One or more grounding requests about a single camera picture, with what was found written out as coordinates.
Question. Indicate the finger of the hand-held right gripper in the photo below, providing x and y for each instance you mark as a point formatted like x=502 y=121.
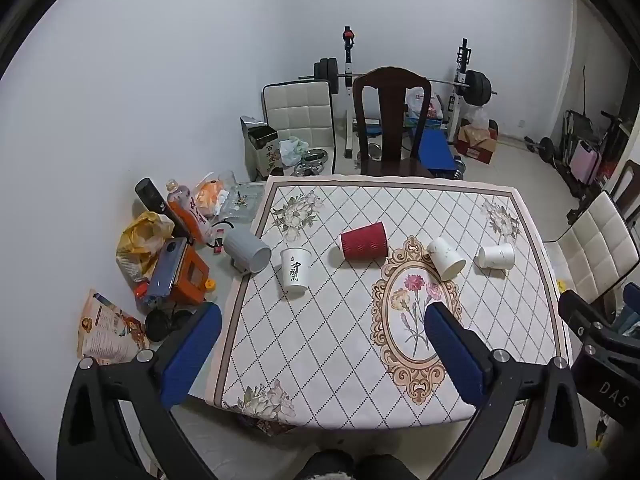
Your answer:
x=582 y=312

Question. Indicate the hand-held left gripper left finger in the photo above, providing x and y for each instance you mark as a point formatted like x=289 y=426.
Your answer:
x=192 y=352

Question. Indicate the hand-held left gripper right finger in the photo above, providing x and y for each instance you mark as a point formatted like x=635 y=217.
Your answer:
x=456 y=355

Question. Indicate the white speckled paper cup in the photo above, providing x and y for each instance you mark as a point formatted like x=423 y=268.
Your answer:
x=445 y=257
x=497 y=256

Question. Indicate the white cup with black print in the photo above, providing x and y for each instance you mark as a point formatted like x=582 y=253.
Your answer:
x=295 y=272

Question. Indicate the red paper cup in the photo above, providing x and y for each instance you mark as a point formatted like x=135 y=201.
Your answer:
x=365 y=242

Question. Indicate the black round caps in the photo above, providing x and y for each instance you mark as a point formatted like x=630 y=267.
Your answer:
x=160 y=325

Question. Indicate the dark teal cloth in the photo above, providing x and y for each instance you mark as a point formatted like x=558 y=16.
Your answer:
x=630 y=310

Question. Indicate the white padded chair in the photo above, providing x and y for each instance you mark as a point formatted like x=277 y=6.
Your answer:
x=595 y=245
x=300 y=110

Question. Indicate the orange box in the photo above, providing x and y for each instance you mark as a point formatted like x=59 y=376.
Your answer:
x=192 y=275

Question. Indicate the blue smartphone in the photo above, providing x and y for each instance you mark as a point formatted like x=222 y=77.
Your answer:
x=167 y=270

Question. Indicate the colourful printed packet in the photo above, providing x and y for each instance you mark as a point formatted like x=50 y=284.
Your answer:
x=107 y=332

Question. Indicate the red lighter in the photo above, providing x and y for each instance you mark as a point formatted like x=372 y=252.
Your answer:
x=218 y=242

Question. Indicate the grey mug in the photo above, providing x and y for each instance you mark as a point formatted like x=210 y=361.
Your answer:
x=245 y=250

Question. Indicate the yellow plastic bag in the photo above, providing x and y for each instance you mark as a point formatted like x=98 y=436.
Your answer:
x=140 y=240

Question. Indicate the floral diamond-pattern tablecloth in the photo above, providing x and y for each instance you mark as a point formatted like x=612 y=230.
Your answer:
x=325 y=340

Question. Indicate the dark fuzzy slipper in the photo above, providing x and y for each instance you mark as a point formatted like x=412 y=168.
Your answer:
x=382 y=467
x=327 y=466

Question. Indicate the dark wooden chair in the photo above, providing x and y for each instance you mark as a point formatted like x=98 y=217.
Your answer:
x=630 y=185
x=391 y=110

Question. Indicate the plastic bottle with red label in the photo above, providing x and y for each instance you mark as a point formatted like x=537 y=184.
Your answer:
x=187 y=212

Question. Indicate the pink suitcase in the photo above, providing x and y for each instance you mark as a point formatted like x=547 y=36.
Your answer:
x=586 y=162

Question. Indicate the black cylinder bottle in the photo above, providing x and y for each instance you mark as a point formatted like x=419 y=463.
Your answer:
x=155 y=200

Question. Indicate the orange snack bag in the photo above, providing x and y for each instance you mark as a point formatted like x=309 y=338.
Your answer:
x=210 y=195

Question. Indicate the black dumbbell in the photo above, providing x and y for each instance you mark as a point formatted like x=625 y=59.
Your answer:
x=545 y=147

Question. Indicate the clear glass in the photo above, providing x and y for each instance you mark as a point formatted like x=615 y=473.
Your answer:
x=228 y=185

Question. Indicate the black folded scooter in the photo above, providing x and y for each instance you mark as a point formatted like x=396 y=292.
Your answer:
x=607 y=132

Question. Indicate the cardboard box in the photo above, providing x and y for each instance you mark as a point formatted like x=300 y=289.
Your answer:
x=477 y=147

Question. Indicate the green and white carton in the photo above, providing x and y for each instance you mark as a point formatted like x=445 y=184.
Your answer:
x=261 y=152

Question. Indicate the clear plastic bag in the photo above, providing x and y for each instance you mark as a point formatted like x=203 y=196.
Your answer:
x=479 y=120

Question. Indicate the white crumpled plastic bag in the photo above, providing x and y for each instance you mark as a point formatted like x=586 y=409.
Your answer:
x=292 y=151

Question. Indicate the metal bowls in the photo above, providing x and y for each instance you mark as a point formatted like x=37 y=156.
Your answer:
x=311 y=160

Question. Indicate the barbell with black plates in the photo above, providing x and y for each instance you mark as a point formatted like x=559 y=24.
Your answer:
x=477 y=87

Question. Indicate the white and red plastic bag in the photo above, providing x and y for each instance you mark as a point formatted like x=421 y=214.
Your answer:
x=419 y=102

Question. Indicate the white barbell rack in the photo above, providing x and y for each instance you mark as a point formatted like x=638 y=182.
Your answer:
x=347 y=110

